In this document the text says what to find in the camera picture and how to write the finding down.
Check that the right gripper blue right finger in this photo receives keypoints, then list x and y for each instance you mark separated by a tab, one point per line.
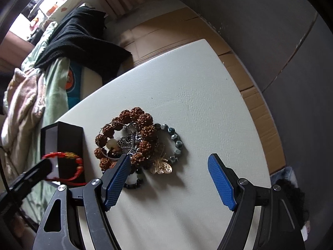
225	180

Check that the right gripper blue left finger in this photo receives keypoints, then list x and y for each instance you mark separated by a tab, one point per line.
113	181

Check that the gold butterfly brooch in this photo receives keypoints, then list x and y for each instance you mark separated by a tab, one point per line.
160	165

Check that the black jewelry box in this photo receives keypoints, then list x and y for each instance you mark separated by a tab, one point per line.
62	143

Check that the beige pink blanket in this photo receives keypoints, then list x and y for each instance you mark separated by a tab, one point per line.
24	105

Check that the teal orange pillow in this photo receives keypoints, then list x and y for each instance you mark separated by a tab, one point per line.
73	84

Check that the green bed sheet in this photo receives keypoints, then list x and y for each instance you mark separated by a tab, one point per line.
34	205

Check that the flattened cardboard sheet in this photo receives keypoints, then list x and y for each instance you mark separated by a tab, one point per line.
189	77

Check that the black knitted garment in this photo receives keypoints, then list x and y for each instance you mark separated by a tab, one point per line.
81	38

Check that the floral pillow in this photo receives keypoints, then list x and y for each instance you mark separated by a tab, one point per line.
63	9

